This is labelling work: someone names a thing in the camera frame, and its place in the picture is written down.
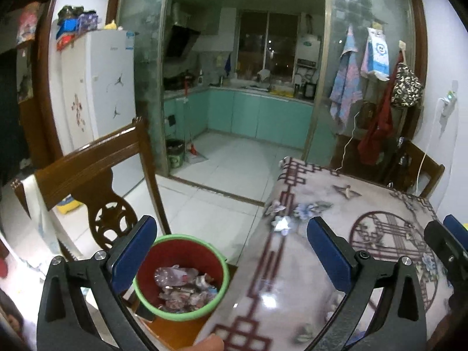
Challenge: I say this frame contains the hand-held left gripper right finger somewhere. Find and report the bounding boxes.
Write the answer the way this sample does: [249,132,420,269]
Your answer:
[306,216,427,351]

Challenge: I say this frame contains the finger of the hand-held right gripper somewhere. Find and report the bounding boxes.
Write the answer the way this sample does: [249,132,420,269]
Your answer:
[423,214,468,289]

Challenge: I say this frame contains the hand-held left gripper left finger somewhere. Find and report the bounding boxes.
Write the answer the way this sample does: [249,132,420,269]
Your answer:
[36,214,159,351]

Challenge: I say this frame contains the red bin with green rim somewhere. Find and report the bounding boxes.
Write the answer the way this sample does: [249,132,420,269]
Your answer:
[133,234,230,323]

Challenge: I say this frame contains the pile of wrappers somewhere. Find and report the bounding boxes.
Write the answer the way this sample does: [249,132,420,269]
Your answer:
[154,263,220,314]

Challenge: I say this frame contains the person's left hand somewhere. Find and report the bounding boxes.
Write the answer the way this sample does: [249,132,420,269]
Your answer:
[191,335,225,351]

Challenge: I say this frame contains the yellow bag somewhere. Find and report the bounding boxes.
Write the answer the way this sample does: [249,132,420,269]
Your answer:
[54,195,83,216]

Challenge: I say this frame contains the wooden chair with plain back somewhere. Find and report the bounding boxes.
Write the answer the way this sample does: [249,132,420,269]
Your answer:
[383,140,445,199]

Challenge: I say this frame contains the carved wooden chair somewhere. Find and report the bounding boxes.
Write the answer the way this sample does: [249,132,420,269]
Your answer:
[11,116,239,351]

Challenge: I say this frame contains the white cloth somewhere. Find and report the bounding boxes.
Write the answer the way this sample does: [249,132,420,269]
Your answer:
[21,173,75,264]

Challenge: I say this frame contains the green kitchen waste bin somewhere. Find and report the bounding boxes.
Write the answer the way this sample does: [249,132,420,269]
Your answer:
[166,138,186,169]

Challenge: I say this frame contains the red hanging garment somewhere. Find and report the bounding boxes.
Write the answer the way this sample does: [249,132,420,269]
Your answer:
[357,53,403,166]

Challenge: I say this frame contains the teal kitchen cabinets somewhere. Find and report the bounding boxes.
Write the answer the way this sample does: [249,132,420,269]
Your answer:
[163,88,316,150]

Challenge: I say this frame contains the black patterned bag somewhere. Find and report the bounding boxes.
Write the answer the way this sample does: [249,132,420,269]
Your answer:
[390,61,425,109]

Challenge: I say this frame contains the white refrigerator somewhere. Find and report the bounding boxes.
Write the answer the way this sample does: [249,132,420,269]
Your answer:
[49,28,138,191]

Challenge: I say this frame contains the pink blue striped towel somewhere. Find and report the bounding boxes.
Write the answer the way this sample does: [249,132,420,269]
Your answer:
[328,25,363,129]

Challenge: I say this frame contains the white blue cloth bag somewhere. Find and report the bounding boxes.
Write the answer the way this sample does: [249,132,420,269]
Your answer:
[361,27,390,82]

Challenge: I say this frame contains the white water heater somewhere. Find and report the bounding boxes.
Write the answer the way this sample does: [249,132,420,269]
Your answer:
[295,34,323,69]

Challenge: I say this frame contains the black range hood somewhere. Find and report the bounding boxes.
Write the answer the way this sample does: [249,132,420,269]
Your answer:
[162,21,202,60]

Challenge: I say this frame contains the kitchen window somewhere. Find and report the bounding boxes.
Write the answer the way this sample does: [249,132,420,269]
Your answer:
[237,10,303,80]

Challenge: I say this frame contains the bundle of blue red packets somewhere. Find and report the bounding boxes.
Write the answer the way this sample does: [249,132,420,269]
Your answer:
[55,5,100,51]

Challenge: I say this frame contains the thin white cable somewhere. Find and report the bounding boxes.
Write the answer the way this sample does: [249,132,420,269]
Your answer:
[414,97,445,195]

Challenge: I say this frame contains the red handled mop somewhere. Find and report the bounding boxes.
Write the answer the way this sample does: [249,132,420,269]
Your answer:
[182,74,210,164]

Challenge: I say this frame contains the white wall charger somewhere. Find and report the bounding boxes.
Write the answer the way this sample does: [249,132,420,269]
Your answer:
[438,88,458,118]

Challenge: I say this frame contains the red wall hanging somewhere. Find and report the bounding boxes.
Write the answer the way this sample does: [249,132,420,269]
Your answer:
[16,1,42,47]

